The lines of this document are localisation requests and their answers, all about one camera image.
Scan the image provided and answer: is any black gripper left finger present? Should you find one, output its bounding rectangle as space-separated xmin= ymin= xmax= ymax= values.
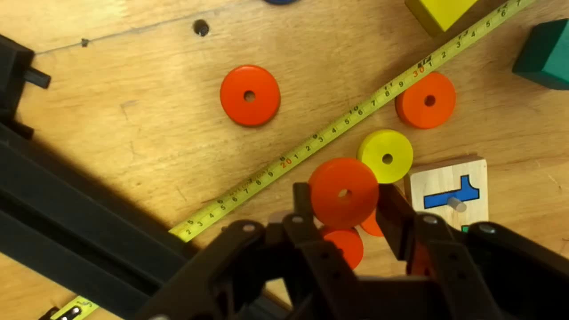
xmin=293 ymin=182 xmax=312 ymax=216

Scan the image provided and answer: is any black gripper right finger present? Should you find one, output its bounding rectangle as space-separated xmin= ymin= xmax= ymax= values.
xmin=375 ymin=184 xmax=415 ymax=261

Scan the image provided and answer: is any yellow measuring tape blade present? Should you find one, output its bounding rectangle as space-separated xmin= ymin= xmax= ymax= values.
xmin=37 ymin=0 xmax=538 ymax=320

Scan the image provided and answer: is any yellow wooden cube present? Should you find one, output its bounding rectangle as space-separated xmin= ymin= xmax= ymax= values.
xmin=403 ymin=0 xmax=478 ymax=35

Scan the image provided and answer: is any orange ring on peg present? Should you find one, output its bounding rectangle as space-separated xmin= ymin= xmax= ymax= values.
xmin=318 ymin=205 xmax=387 ymax=271

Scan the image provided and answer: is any wooden ring stacker board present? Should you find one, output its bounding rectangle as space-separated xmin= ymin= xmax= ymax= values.
xmin=405 ymin=154 xmax=488 ymax=229

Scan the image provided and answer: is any yellow wooden ring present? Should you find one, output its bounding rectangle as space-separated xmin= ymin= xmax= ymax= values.
xmin=355 ymin=127 xmax=415 ymax=184

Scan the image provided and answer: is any lighter orange wooden ring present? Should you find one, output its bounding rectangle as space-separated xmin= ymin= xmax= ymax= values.
xmin=392 ymin=69 xmax=458 ymax=131

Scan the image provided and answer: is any black rail bar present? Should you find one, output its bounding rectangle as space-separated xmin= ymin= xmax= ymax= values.
xmin=0 ymin=35 xmax=190 ymax=320

